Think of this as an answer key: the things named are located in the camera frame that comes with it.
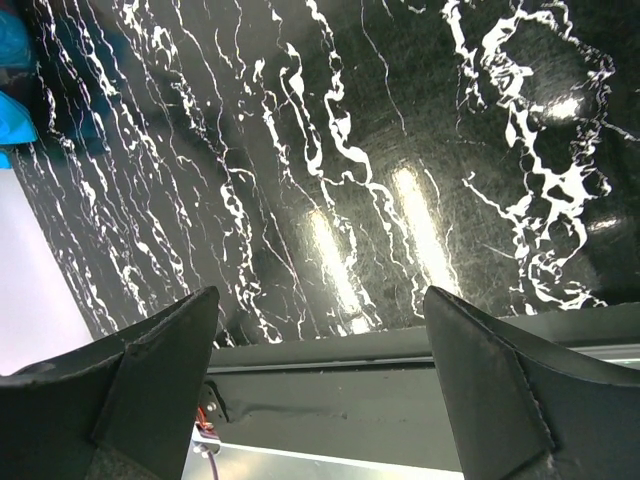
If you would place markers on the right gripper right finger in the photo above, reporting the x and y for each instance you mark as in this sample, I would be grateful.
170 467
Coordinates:
522 407

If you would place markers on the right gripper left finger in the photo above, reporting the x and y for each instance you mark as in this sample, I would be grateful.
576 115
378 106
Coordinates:
122 407

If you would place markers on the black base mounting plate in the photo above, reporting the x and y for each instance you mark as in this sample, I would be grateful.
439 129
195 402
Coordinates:
377 397

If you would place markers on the blue t shirt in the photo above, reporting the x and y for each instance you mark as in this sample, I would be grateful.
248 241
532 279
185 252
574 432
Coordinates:
18 65

